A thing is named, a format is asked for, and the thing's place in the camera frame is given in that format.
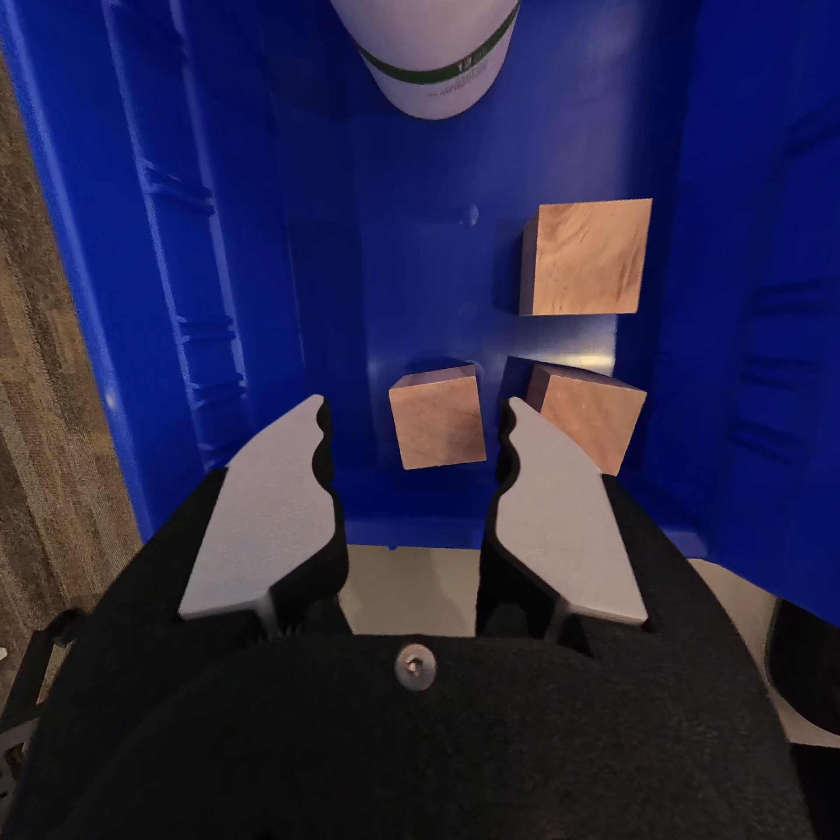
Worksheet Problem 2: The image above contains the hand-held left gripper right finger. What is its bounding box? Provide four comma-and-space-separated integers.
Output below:
476, 395, 650, 644

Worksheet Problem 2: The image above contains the black quilted wrist rest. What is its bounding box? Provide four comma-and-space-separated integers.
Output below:
764, 597, 840, 739

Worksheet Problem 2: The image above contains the small wooden cube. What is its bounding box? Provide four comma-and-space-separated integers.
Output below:
525, 363, 648, 478
518, 198, 655, 317
388, 364, 488, 471

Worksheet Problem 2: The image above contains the white paper cup green band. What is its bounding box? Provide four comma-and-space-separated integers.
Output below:
328, 0, 522, 122

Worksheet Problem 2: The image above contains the blue plastic bin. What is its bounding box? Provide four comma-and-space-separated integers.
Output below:
0, 0, 840, 630

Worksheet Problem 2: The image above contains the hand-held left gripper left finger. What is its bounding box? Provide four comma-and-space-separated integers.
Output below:
177, 394, 350, 647

